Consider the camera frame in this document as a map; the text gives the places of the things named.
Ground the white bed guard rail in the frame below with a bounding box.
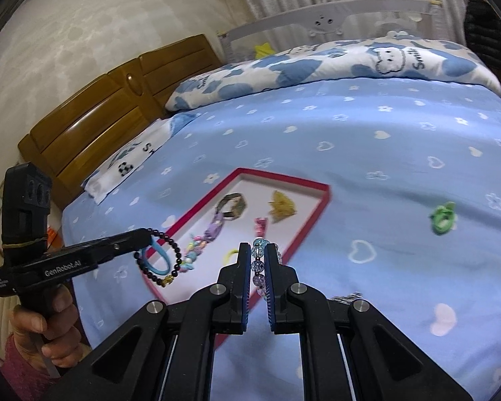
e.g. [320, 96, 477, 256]
[218, 0, 450, 62]

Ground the blue hair tie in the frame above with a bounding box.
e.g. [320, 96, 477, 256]
[141, 241, 173, 276]

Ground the light blue bed sheet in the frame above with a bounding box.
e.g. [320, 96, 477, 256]
[62, 79, 501, 400]

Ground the red white tray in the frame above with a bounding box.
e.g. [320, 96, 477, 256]
[143, 167, 331, 304]

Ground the wooden headboard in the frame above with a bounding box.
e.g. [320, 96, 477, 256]
[18, 34, 221, 209]

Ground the left hand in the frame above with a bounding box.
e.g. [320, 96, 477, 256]
[10, 285, 87, 373]

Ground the pink hair clip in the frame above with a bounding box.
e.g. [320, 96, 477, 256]
[254, 217, 268, 238]

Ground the pink left sleeve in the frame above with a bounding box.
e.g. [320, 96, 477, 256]
[0, 334, 58, 401]

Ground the purple bow hair clip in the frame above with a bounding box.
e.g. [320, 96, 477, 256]
[202, 211, 224, 243]

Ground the silver chain bracelet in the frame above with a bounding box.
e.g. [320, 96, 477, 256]
[331, 291, 365, 303]

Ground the blue white cartoon quilt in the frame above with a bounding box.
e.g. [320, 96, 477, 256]
[165, 31, 501, 112]

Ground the green bow hair tie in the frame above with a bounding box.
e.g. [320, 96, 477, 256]
[428, 201, 459, 236]

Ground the yellow hair claw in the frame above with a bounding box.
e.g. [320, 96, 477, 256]
[269, 190, 297, 223]

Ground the colourful bead bracelet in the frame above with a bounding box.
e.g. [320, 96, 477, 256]
[179, 235, 208, 274]

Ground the yellow toy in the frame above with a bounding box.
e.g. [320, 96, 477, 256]
[254, 42, 276, 60]

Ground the clear crystal bead bracelet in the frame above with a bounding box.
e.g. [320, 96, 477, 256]
[249, 237, 284, 302]

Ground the white blue pillow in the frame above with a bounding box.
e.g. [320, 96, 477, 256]
[81, 112, 200, 205]

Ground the black bead bracelet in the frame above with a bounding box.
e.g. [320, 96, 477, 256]
[134, 227, 185, 288]

